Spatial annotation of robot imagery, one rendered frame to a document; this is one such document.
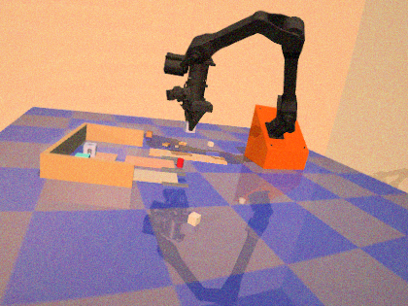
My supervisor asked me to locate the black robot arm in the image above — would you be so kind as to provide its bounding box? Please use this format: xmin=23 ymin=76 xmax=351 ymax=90
xmin=163 ymin=10 xmax=305 ymax=140

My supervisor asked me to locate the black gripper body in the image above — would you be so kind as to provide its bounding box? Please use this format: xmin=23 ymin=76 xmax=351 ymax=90
xmin=177 ymin=78 xmax=213 ymax=113

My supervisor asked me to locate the red cylinder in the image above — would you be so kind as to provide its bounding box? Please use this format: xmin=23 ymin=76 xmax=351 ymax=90
xmin=177 ymin=158 xmax=184 ymax=168

